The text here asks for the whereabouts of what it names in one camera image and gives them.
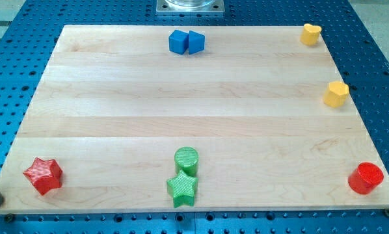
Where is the blue cube block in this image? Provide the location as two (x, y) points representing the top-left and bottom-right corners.
(168, 30), (189, 55)

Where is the blue perforated metal table plate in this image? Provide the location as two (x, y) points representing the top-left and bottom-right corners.
(0, 1), (389, 233)

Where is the green cylinder block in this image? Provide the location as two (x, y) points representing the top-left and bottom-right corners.
(174, 146), (199, 177)

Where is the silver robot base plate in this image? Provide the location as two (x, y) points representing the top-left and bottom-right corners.
(155, 0), (225, 16)

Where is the red cylinder block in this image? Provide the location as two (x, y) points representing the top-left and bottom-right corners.
(347, 162), (384, 195)

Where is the red star block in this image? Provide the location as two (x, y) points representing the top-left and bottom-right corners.
(23, 157), (62, 196)

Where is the yellow pentagon block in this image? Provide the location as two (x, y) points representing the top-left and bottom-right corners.
(323, 81), (349, 108)

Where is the green star block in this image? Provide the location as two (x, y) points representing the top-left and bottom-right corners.
(167, 170), (198, 208)

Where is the yellow heart block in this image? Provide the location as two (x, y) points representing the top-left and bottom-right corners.
(300, 23), (322, 46)

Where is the light wooden board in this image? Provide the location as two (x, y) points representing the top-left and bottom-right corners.
(0, 25), (389, 215)

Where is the blue triangular prism block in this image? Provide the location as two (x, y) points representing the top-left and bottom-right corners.
(189, 31), (206, 55)

